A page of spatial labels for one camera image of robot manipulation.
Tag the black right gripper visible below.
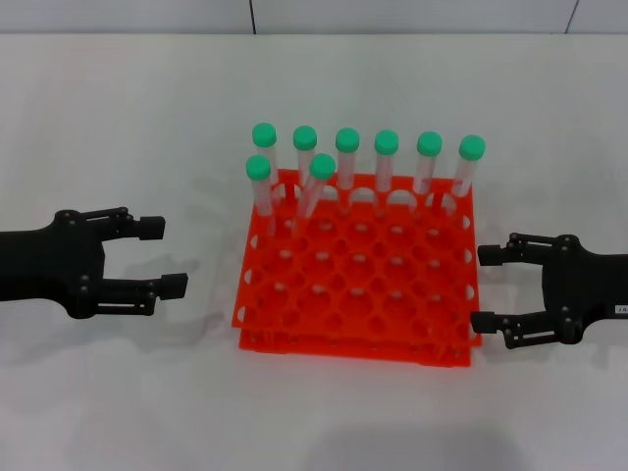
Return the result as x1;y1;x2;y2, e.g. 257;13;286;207
469;234;628;351

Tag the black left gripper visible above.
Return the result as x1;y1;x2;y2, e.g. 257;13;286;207
0;206;190;320

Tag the green capped clear test tube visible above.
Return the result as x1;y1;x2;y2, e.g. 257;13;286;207
411;131;444;217
293;152;338;232
244;154;279;236
251;122;286;202
292;126;320;197
444;134;487;217
373;129;399;217
335;127;361;217

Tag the orange plastic test tube rack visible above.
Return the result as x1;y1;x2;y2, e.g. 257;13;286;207
230;169;485;368

